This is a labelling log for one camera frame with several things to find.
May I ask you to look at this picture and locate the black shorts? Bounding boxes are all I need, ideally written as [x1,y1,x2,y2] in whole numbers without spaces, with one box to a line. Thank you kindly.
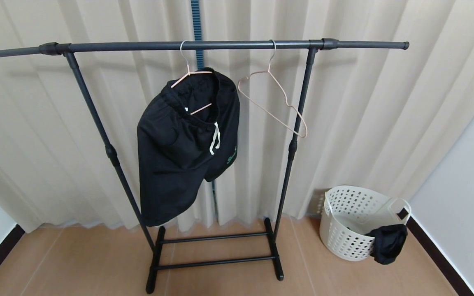
[137,68,241,227]

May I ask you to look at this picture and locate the pink clothes hanger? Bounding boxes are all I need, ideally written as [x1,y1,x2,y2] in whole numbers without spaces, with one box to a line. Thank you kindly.
[170,40,214,116]
[237,39,308,139]

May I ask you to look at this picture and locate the black heap of clothes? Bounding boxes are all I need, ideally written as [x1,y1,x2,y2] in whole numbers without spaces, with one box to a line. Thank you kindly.
[365,224,408,265]

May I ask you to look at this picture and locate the white laundry basket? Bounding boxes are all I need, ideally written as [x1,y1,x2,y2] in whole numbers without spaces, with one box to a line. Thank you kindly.
[319,185,412,262]

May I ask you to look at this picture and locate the black clothes rack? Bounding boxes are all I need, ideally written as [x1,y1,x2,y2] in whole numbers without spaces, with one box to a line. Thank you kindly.
[0,38,409,294]

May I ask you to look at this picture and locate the beige curtain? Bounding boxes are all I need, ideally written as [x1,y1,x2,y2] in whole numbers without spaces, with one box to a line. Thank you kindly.
[200,0,474,231]
[0,0,217,233]

